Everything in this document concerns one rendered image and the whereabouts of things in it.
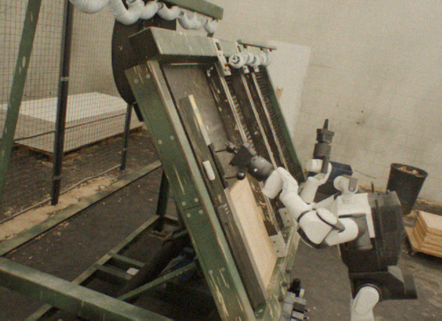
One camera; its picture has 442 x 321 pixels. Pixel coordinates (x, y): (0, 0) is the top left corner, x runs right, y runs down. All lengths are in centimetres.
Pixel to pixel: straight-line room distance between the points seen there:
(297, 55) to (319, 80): 147
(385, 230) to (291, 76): 404
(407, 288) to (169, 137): 127
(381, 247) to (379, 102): 534
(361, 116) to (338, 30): 146
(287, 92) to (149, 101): 437
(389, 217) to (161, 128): 104
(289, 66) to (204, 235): 440
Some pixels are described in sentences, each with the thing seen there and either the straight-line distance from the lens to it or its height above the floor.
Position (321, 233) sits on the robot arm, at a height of 136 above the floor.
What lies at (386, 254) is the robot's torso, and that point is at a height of 119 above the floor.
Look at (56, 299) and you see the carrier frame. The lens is 202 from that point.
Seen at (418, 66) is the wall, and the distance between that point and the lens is 719.
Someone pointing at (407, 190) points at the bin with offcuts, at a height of 39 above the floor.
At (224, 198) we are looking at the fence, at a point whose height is 131.
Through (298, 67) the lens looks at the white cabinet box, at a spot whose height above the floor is 176.
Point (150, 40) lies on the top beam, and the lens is 146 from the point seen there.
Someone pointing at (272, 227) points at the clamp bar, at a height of 106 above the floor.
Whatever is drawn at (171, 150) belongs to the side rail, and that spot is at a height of 154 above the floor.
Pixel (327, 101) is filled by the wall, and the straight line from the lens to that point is 712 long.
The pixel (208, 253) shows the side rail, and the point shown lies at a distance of 156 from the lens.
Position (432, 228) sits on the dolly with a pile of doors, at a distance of 505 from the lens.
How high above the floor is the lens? 195
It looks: 15 degrees down
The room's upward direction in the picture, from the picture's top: 11 degrees clockwise
